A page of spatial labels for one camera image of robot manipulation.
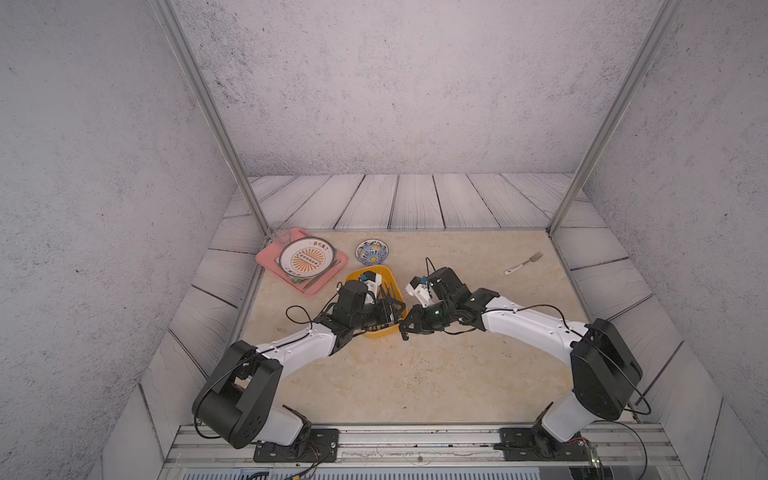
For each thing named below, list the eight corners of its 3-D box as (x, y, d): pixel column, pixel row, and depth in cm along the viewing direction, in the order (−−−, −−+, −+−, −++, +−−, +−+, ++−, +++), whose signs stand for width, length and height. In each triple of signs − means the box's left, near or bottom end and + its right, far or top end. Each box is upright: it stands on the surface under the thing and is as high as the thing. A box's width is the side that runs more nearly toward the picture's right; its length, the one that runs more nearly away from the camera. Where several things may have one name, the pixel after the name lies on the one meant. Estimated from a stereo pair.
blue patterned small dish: (355, 264, 112) (353, 256, 109) (356, 247, 118) (355, 239, 114) (389, 264, 112) (389, 256, 109) (389, 247, 118) (389, 239, 114)
